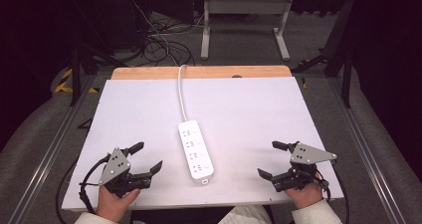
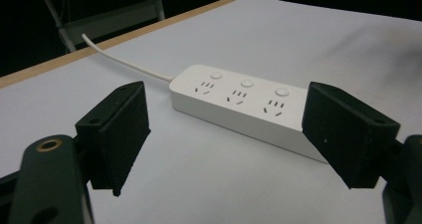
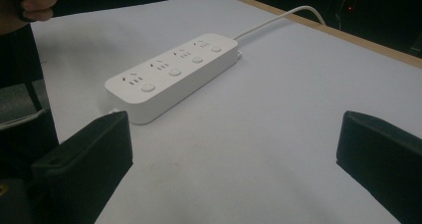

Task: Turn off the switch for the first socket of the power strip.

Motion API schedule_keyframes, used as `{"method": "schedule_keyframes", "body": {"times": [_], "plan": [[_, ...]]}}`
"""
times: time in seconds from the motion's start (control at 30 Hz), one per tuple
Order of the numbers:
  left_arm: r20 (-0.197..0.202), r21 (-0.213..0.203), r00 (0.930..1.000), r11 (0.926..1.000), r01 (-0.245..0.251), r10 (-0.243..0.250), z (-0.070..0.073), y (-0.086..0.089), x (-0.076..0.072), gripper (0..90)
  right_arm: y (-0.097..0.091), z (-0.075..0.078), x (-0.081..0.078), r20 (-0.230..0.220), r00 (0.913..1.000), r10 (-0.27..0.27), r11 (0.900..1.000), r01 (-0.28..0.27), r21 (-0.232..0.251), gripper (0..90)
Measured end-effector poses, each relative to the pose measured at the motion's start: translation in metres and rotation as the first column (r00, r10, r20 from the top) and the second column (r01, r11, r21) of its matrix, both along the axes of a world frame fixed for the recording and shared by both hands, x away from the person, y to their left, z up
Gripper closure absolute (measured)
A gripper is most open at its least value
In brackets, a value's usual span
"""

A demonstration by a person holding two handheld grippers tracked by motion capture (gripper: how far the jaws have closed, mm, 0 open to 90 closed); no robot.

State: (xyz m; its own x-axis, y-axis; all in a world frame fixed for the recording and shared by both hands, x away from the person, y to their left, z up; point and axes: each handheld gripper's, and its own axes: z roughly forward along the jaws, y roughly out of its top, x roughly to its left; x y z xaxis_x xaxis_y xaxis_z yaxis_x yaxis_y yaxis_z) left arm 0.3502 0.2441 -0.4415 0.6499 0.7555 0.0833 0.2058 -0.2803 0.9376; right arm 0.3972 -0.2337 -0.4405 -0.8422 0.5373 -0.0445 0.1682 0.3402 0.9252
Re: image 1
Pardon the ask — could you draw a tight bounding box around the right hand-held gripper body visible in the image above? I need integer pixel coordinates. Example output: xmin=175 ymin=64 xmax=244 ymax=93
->
xmin=271 ymin=141 xmax=338 ymax=194

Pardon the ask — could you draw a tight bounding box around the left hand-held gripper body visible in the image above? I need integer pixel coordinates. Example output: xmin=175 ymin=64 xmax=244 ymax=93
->
xmin=98 ymin=146 xmax=153 ymax=199

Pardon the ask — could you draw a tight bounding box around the person's right hand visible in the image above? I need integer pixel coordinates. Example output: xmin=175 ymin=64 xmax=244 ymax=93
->
xmin=284 ymin=181 xmax=323 ymax=210

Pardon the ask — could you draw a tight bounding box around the person's left hand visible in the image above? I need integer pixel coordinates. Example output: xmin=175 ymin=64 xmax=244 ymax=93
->
xmin=96 ymin=185 xmax=141 ymax=224

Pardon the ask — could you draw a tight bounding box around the white power strip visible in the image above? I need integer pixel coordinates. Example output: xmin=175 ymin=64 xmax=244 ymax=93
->
xmin=177 ymin=119 xmax=216 ymax=186

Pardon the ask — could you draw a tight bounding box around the person's right white sleeve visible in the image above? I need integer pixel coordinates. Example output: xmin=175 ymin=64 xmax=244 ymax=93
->
xmin=291 ymin=198 xmax=343 ymax=224

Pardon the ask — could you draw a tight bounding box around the person's white sleeve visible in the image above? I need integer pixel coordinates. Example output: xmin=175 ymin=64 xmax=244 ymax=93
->
xmin=74 ymin=212 xmax=119 ymax=224
xmin=291 ymin=198 xmax=343 ymax=224

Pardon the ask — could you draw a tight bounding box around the person's white knit clothing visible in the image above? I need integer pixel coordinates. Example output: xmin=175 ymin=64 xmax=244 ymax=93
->
xmin=217 ymin=204 xmax=274 ymax=224

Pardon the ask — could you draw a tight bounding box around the white board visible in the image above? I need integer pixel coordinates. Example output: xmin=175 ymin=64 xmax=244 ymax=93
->
xmin=61 ymin=76 xmax=345 ymax=212

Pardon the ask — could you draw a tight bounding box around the person's left white sleeve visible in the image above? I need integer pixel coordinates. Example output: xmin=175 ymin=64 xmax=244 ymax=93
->
xmin=74 ymin=212 xmax=119 ymax=224

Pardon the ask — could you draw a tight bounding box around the yellow black hazard tape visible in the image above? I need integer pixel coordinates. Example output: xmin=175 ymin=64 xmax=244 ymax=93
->
xmin=54 ymin=68 xmax=100 ymax=95

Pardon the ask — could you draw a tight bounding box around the black metal stand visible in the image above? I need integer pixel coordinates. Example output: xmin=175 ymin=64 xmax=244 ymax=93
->
xmin=64 ymin=0 xmax=130 ymax=108
xmin=292 ymin=0 xmax=357 ymax=110

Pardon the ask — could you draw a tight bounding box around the dark computer tower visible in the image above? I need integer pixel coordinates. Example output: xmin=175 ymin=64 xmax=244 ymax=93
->
xmin=99 ymin=0 xmax=150 ymax=51

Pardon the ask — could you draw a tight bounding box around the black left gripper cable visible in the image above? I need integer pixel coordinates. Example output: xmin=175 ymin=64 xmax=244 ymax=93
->
xmin=55 ymin=152 xmax=111 ymax=224

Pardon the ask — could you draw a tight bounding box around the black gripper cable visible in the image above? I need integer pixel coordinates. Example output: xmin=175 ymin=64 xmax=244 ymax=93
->
xmin=55 ymin=152 xmax=111 ymax=224
xmin=316 ymin=168 xmax=351 ymax=224

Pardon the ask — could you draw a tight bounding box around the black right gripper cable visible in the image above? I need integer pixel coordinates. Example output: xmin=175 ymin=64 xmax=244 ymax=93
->
xmin=316 ymin=168 xmax=351 ymax=224

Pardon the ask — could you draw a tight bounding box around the aluminium floor rail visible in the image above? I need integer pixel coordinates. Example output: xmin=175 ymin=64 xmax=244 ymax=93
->
xmin=326 ymin=76 xmax=407 ymax=224
xmin=7 ymin=74 xmax=98 ymax=224

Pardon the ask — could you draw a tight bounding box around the white power strip cable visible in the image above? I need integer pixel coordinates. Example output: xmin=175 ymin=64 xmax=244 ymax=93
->
xmin=177 ymin=64 xmax=190 ymax=123

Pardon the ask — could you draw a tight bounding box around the tangle of black floor cables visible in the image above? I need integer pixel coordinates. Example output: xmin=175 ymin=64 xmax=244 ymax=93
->
xmin=135 ymin=13 xmax=197 ymax=68

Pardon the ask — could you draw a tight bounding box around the thin white floor cable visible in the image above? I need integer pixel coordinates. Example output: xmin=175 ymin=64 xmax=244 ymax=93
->
xmin=127 ymin=0 xmax=206 ymax=66

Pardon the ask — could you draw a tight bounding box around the grey metal table frame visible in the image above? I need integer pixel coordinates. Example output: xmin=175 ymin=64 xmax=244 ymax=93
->
xmin=200 ymin=0 xmax=296 ymax=62

